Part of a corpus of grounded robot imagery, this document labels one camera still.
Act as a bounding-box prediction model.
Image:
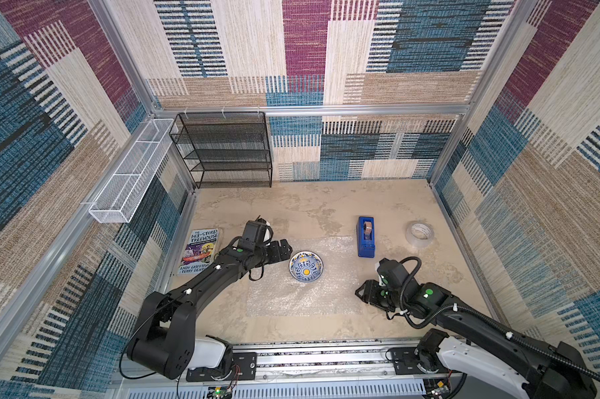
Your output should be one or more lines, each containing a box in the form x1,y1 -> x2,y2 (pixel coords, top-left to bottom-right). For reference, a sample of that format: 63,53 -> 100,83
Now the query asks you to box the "blue yellow patterned bowl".
288,251 -> 324,283

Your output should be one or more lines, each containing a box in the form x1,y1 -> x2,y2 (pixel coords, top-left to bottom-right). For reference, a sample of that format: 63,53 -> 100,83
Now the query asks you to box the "clear bubble wrap sheet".
247,236 -> 376,317

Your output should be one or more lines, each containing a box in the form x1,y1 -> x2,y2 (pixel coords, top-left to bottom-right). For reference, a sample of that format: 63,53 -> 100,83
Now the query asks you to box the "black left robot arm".
124,239 -> 293,379

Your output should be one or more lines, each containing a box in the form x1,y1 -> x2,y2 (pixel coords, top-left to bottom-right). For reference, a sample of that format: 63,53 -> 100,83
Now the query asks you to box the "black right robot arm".
355,257 -> 600,398

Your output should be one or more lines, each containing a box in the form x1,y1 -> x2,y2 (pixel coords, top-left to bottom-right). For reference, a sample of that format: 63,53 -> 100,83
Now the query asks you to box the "blue tape dispenser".
357,216 -> 376,259

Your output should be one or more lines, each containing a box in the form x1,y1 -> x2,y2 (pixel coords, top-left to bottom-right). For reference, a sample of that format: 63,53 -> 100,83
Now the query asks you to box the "clear packing tape roll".
405,221 -> 435,249

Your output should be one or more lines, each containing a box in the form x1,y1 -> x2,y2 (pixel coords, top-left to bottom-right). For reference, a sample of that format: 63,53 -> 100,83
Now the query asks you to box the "Treehouse paperback book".
177,228 -> 220,275

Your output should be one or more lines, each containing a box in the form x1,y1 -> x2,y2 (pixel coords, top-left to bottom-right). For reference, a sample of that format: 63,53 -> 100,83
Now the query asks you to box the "black mesh shelf rack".
170,111 -> 273,189

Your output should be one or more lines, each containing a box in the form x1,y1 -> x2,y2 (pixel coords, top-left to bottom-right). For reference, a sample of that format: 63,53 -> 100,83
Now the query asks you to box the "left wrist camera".
237,218 -> 273,251

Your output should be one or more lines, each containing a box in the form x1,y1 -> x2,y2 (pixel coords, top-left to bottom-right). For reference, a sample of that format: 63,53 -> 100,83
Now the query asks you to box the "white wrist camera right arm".
376,258 -> 408,289

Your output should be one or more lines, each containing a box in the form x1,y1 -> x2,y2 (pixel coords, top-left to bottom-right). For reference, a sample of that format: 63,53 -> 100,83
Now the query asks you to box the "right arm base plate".
385,347 -> 448,376

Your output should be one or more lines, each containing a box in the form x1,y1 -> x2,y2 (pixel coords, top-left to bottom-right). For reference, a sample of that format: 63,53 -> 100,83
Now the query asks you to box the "aluminium front rail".
107,338 -> 530,399

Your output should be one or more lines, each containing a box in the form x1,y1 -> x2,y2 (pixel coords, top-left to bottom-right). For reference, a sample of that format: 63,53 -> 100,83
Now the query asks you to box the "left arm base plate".
185,352 -> 258,383

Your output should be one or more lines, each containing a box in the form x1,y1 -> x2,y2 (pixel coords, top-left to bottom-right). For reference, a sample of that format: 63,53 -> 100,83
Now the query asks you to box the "white wire mesh basket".
89,119 -> 175,224

